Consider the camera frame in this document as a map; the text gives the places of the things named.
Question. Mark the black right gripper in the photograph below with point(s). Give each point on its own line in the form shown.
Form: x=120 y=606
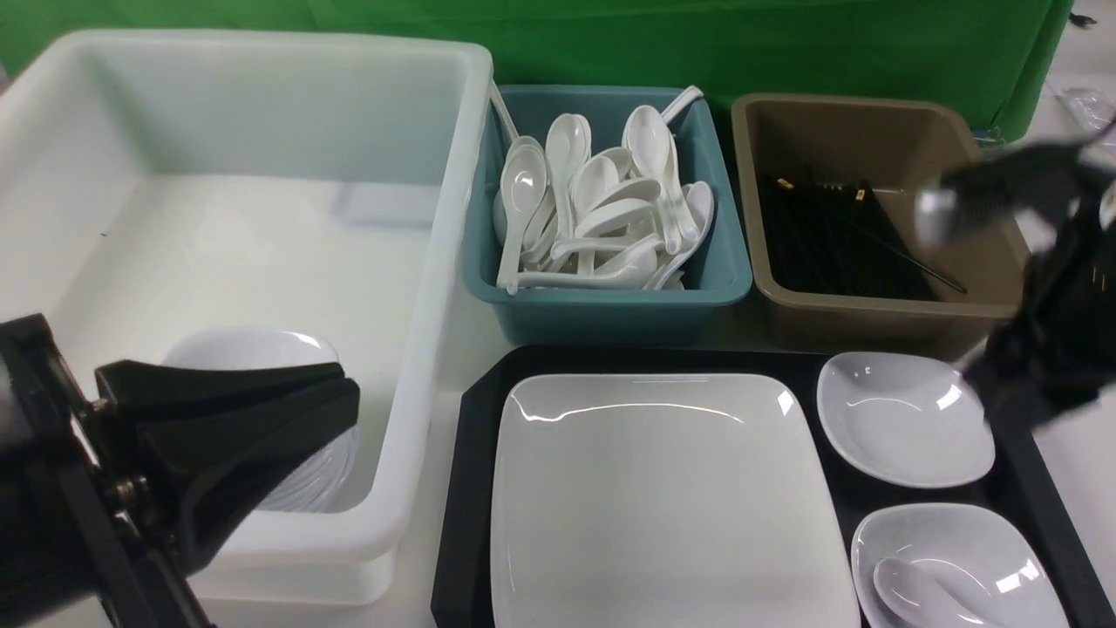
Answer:
x=1056 y=355

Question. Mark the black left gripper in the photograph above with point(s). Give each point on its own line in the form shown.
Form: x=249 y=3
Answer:
x=212 y=445

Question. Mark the black chopstick gold band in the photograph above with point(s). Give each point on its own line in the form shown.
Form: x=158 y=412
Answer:
x=895 y=246

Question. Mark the white bowl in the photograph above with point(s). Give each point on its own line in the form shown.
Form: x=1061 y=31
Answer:
x=975 y=554
x=911 y=421

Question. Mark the white soup spoon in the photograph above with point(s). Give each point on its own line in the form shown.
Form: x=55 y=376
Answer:
x=523 y=185
x=567 y=147
x=915 y=596
x=652 y=148

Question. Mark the large white square plate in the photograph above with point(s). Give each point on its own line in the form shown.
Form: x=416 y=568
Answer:
x=641 y=500

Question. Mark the black serving tray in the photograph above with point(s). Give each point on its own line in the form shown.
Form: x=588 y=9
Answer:
x=1019 y=487

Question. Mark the stack of white bowls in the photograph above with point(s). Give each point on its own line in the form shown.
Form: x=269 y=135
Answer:
x=316 y=484

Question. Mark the brown plastic bin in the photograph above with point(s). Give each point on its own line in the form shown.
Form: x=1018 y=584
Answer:
x=895 y=147

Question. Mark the large white plastic tub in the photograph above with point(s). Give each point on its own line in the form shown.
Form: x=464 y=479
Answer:
x=162 y=184

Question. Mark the pile of black chopsticks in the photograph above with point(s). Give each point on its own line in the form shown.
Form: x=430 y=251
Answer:
x=814 y=249

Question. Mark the green cloth backdrop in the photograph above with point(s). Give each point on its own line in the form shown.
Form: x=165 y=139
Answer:
x=985 y=59

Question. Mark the teal plastic bin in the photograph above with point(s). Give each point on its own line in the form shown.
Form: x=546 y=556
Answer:
x=718 y=276

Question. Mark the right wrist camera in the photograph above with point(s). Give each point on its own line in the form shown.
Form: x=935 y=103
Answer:
x=1051 y=179

